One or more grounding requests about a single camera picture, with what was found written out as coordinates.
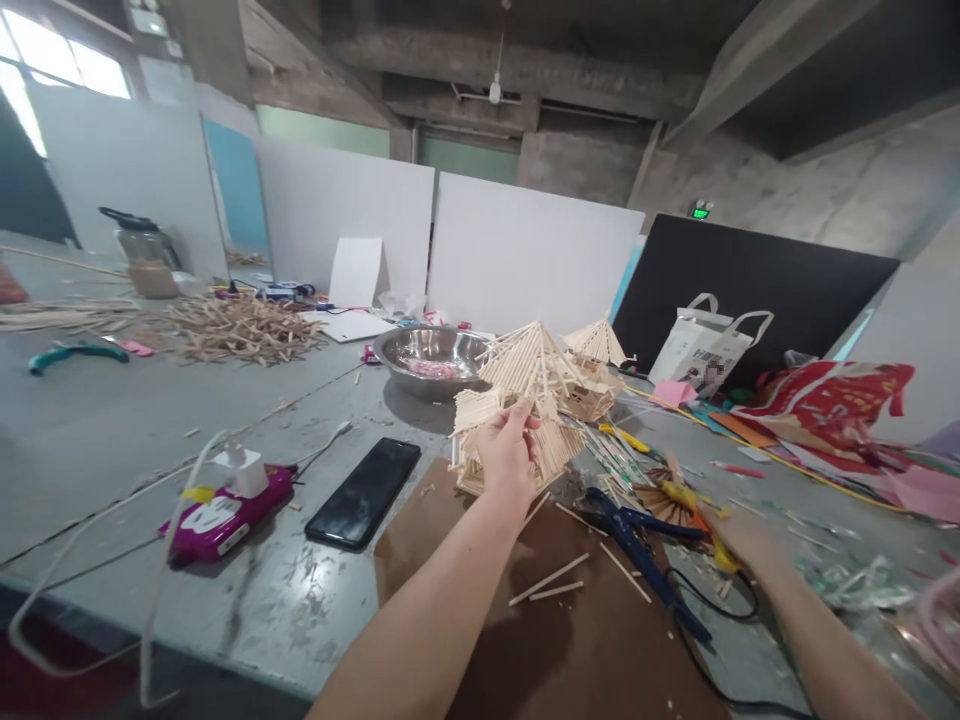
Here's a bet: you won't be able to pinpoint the large wooden stick house model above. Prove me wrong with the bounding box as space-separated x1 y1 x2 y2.
448 320 595 501

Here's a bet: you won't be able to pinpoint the long loose wooden stick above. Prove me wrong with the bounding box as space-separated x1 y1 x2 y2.
508 553 592 608

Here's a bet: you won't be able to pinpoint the red patterned plastic bag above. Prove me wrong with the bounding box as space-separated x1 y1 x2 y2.
729 359 918 475

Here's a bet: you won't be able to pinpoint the person's right fingers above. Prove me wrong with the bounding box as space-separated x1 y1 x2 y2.
708 515 751 560

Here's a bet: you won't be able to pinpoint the black cable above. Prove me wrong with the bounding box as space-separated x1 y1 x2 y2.
665 566 760 624

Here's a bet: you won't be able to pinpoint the steel mixing bowl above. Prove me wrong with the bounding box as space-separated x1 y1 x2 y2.
372 326 497 401

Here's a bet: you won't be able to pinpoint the large white foam board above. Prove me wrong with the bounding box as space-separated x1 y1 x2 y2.
426 171 647 348
254 134 437 310

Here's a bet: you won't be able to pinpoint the white charging cable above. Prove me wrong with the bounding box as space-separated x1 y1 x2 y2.
7 421 355 708

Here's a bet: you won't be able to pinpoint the magenta power bank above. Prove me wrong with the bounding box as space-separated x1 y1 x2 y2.
158 464 295 570

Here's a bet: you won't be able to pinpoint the small white card board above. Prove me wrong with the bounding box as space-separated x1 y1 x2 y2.
329 236 392 311

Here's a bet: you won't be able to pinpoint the person's left index finger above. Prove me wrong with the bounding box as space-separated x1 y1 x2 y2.
497 395 535 445

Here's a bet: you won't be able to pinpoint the pile of wrapped chopsticks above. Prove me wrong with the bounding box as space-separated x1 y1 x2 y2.
575 422 680 513

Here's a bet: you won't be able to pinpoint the yellow cable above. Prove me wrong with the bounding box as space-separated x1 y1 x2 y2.
620 380 910 516

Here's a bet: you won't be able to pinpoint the brown cardboard sheet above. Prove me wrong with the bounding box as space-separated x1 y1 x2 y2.
373 457 733 720

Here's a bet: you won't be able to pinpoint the black board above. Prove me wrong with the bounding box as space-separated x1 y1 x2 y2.
610 213 902 379

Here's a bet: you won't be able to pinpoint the yellow-handled tool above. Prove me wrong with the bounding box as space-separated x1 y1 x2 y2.
650 478 740 580

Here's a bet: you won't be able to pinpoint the pink folded paper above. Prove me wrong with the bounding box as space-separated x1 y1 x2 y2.
649 377 704 411

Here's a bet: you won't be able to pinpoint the bundle of long bamboo strips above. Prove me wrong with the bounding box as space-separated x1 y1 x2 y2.
0 296 145 336

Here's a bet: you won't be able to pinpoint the pink paper sheet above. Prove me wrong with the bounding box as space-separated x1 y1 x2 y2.
889 463 960 528

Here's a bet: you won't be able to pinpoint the pile of cut wooden sticks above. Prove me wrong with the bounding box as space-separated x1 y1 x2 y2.
159 290 329 370

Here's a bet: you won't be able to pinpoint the small wooden stick pavilion model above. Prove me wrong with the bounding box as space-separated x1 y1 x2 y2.
562 316 628 424

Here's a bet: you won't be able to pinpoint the white paper sheet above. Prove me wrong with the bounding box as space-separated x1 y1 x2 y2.
299 308 400 346

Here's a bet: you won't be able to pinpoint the person's right hand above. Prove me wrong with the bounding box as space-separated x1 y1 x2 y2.
708 514 793 583

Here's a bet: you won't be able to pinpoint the clear water bottle black lid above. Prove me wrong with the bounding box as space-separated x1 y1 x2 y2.
98 206 186 301

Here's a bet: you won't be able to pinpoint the clear plastic wrappers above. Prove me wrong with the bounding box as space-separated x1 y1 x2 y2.
813 553 960 676

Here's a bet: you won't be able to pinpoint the blue-handled pliers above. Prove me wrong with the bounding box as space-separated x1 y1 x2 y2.
584 487 715 646

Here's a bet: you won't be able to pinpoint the hanging light bulb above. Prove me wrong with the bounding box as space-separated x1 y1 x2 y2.
487 0 514 106

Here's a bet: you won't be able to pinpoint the white tote bag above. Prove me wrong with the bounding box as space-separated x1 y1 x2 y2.
647 293 776 400

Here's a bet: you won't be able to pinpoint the person's left hand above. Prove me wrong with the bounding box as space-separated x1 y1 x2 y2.
476 395 544 519

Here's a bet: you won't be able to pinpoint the thin loose wooden stick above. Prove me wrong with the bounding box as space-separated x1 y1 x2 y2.
599 540 655 604

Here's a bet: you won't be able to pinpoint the teal-handled pliers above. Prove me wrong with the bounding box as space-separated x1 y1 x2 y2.
28 341 131 377

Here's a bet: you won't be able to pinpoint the black smartphone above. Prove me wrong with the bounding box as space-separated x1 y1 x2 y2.
304 437 423 555

